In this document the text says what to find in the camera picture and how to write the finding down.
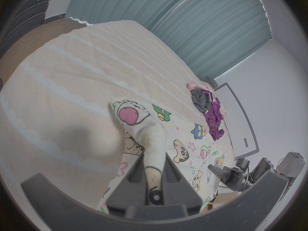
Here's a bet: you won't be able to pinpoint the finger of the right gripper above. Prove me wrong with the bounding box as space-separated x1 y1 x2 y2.
207 165 225 181

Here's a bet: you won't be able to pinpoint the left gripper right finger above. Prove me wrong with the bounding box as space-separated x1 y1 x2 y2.
162 153 202 210

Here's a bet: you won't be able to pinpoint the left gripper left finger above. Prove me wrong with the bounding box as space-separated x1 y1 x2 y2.
107 151 147 209

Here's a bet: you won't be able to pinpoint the white printed pyjama trousers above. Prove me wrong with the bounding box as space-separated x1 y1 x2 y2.
96 100 235 212

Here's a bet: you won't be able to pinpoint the pile of clothes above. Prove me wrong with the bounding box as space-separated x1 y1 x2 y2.
187 81 228 141

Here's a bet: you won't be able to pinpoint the bed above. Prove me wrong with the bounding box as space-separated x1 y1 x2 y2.
0 19 259 211

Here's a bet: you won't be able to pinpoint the pale wooden crate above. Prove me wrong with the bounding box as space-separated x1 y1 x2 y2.
207 192 239 211

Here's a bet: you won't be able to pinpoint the grey bedside table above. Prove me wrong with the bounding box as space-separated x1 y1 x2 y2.
197 75 218 87

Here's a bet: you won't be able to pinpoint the blue-green curtain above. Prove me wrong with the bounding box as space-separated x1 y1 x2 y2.
65 0 253 31
148 0 273 80

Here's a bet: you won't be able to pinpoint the black chest of drawers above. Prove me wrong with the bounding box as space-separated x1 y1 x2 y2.
0 0 54 57

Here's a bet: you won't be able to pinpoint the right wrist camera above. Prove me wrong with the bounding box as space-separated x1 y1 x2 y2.
235 158 251 171

